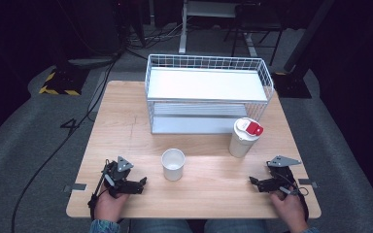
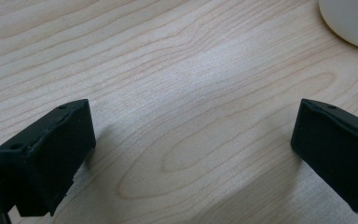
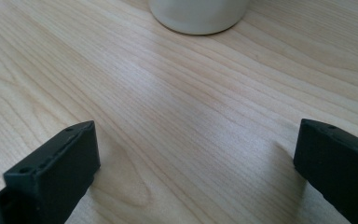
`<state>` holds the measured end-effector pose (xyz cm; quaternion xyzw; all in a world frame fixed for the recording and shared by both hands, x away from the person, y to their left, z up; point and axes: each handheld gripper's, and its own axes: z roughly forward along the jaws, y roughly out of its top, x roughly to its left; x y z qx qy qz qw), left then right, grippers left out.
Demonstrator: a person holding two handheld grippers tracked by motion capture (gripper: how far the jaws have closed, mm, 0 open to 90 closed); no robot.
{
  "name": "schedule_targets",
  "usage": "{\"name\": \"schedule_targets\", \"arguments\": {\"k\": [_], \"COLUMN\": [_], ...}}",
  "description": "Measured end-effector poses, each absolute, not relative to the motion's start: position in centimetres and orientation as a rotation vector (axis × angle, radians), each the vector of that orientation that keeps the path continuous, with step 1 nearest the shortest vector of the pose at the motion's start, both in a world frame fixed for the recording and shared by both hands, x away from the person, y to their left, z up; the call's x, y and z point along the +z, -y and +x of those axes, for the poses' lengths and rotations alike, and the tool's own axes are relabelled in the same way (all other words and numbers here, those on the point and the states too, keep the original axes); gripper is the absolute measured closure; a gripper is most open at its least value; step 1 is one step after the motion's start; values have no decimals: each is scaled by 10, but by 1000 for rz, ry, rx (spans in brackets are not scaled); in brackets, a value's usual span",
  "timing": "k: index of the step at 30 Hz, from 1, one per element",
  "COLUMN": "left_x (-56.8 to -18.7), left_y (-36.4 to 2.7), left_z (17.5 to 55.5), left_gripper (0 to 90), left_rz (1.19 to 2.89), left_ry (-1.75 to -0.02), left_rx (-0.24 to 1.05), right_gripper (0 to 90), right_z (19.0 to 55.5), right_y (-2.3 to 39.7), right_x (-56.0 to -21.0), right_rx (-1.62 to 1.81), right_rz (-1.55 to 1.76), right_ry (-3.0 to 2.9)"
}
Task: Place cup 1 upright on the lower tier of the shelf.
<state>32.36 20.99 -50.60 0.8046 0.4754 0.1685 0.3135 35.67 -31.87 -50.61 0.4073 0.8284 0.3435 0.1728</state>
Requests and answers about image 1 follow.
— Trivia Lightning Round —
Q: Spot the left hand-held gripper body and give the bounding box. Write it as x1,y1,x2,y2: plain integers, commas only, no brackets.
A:
102,155,141,198

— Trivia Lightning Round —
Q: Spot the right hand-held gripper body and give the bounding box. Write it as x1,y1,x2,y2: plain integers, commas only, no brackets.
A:
257,154,303,196

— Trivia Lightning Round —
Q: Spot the white paper cup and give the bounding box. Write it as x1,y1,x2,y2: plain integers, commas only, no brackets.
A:
160,148,187,182

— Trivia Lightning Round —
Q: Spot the white tumbler with red lid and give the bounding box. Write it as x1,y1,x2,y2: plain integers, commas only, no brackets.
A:
228,116,265,159

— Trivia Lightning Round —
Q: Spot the white wire shelf rack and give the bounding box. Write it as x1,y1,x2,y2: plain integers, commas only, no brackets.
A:
144,53,276,135

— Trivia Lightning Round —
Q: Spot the person's right hand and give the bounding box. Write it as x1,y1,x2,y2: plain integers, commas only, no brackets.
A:
269,188,309,233

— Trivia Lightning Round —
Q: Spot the person's left hand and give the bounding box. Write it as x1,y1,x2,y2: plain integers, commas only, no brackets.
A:
93,184,131,224

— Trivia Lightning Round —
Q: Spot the grey tape piece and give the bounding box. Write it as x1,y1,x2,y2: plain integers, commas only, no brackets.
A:
297,178,319,189
63,183,87,194

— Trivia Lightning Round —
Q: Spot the person's left leg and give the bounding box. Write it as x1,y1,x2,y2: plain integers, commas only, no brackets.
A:
128,218,189,233

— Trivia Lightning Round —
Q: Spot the person's leg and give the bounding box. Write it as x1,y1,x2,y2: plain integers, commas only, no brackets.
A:
128,218,189,233
203,218,269,233

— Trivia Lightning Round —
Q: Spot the person's right leg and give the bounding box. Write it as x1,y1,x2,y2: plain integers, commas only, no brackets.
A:
203,218,269,233

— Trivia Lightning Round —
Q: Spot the black yellow striped stand base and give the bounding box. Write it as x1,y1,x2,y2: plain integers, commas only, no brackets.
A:
38,66,91,97

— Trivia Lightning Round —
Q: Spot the black slanted stand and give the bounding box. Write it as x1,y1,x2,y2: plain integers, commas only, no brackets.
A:
271,0,336,100

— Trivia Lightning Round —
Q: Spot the black metal chair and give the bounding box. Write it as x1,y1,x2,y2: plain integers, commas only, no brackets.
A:
222,1,286,67

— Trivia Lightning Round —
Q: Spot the right hand-held gripper cable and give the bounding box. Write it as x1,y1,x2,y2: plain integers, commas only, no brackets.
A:
280,171,311,223

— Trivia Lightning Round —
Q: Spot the hand-held gripper cable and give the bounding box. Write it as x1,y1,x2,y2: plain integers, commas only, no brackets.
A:
87,158,111,221
280,171,311,223

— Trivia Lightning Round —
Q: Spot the left hand-held gripper cable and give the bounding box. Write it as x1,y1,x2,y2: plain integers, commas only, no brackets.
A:
87,158,111,221

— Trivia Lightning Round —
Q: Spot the long black floor cable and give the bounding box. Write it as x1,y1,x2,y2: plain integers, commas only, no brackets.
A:
10,52,120,233

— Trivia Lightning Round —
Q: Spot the bundle of floor cables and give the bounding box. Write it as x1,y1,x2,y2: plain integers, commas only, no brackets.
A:
124,18,190,52

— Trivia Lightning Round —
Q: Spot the white desk frame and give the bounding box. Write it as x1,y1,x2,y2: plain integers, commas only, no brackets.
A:
178,0,241,55

